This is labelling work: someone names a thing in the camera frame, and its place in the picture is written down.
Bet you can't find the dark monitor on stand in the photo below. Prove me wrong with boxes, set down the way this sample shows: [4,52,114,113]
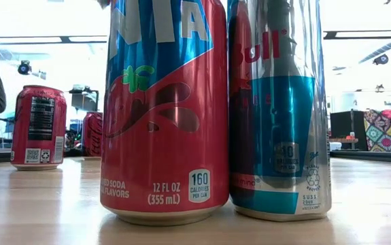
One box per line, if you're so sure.
[68,84,100,113]

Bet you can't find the black ceiling spotlight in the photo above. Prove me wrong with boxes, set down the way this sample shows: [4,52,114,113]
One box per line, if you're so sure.
[17,60,33,76]

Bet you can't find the red blue Fanta can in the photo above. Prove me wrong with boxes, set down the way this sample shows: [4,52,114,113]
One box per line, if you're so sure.
[99,0,231,227]

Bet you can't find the small wooden table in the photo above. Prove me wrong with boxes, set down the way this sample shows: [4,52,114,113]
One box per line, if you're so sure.
[328,137,359,144]

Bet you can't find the colourful crochet blanket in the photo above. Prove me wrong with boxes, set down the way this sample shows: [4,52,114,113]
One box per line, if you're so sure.
[363,107,391,153]

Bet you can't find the black cabinet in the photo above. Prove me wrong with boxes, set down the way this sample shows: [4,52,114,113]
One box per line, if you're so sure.
[329,110,369,152]

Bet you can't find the silver blue Red Bull can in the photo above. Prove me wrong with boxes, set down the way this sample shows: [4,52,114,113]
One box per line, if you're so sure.
[227,0,333,223]

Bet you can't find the ceiling light fixture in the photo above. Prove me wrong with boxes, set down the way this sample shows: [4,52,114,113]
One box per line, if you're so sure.
[322,29,391,40]
[0,35,107,44]

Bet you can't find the black round ceiling device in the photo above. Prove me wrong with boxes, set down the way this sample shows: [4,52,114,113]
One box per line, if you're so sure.
[372,53,390,66]

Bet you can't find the red Coca-Cola can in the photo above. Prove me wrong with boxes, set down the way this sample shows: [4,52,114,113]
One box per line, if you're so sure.
[82,111,103,157]
[10,84,68,172]

